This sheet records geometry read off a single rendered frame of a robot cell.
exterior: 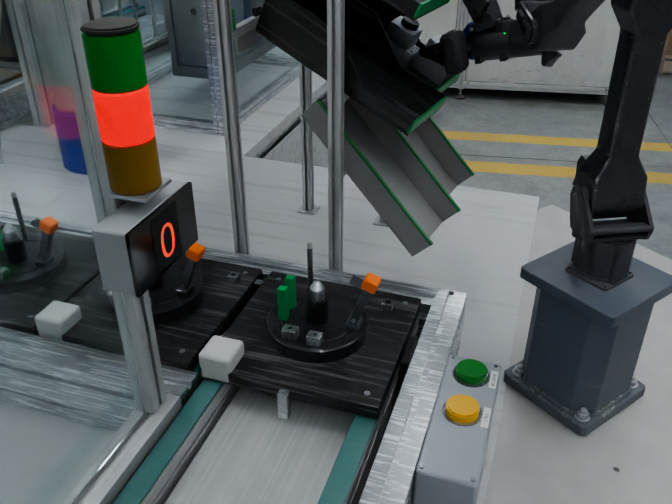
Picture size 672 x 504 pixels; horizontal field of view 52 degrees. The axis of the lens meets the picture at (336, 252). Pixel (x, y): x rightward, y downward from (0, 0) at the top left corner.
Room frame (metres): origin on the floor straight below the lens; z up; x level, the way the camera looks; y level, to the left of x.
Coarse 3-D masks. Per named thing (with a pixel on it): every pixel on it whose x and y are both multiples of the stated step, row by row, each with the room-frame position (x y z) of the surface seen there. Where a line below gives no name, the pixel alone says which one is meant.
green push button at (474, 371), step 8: (464, 360) 0.69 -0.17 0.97; (472, 360) 0.69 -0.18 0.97; (456, 368) 0.68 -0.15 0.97; (464, 368) 0.68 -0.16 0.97; (472, 368) 0.68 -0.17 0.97; (480, 368) 0.68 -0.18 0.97; (464, 376) 0.66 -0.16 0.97; (472, 376) 0.66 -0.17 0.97; (480, 376) 0.66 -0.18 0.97; (472, 384) 0.66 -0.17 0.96
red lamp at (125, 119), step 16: (96, 96) 0.60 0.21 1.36; (112, 96) 0.59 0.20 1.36; (128, 96) 0.59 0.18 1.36; (144, 96) 0.61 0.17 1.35; (96, 112) 0.60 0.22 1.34; (112, 112) 0.59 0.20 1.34; (128, 112) 0.59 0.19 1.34; (144, 112) 0.60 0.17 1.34; (112, 128) 0.59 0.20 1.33; (128, 128) 0.59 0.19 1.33; (144, 128) 0.60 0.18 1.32; (112, 144) 0.59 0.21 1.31; (128, 144) 0.59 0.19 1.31
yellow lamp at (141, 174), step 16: (144, 144) 0.60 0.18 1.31; (112, 160) 0.59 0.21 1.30; (128, 160) 0.59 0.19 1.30; (144, 160) 0.60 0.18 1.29; (112, 176) 0.60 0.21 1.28; (128, 176) 0.59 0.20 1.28; (144, 176) 0.60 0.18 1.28; (160, 176) 0.62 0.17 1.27; (128, 192) 0.59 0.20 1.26; (144, 192) 0.59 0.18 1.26
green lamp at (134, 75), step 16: (96, 48) 0.59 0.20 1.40; (112, 48) 0.59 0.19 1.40; (128, 48) 0.60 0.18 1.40; (96, 64) 0.59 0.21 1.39; (112, 64) 0.59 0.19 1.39; (128, 64) 0.60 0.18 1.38; (144, 64) 0.62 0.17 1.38; (96, 80) 0.59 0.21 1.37; (112, 80) 0.59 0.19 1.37; (128, 80) 0.60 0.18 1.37; (144, 80) 0.61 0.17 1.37
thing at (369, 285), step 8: (352, 280) 0.74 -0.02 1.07; (360, 280) 0.74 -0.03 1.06; (368, 280) 0.73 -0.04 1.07; (376, 280) 0.73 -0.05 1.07; (360, 288) 0.73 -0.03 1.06; (368, 288) 0.73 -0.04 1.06; (376, 288) 0.72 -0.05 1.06; (360, 296) 0.73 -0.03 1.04; (368, 296) 0.73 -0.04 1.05; (360, 304) 0.73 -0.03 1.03; (352, 312) 0.74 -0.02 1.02; (360, 312) 0.73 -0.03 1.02; (352, 320) 0.73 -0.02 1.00
